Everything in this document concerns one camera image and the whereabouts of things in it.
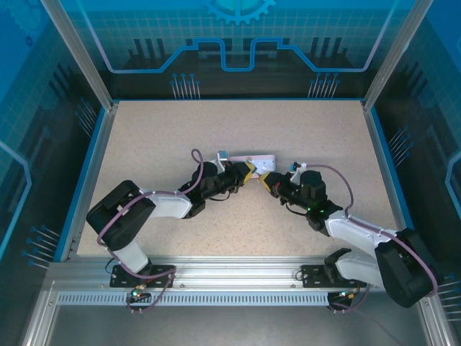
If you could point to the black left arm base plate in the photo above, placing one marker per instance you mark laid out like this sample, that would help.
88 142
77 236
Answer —
162 275

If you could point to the right controller board with LEDs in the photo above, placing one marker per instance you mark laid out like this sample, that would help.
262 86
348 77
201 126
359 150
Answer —
345 296

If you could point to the aluminium frame post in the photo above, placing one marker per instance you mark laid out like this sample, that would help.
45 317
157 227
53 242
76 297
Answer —
396 54
79 54

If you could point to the left controller board with LEDs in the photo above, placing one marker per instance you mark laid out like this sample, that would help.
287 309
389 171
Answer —
136 294

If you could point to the aluminium table side rail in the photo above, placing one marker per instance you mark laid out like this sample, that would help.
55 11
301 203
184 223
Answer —
88 180
387 180

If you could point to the aluminium mounting rail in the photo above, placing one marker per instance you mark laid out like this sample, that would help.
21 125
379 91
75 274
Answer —
234 270

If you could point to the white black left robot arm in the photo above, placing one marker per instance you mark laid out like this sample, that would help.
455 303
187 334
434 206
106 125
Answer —
162 205

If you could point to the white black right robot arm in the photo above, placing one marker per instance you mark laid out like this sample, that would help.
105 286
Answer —
360 229

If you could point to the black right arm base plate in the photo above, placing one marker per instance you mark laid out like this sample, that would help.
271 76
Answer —
311 277

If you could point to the blue pink cartoon tin box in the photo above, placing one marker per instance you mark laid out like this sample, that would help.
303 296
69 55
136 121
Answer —
264 166

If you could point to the controller board with leds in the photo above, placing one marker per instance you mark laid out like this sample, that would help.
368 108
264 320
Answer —
345 296
136 294

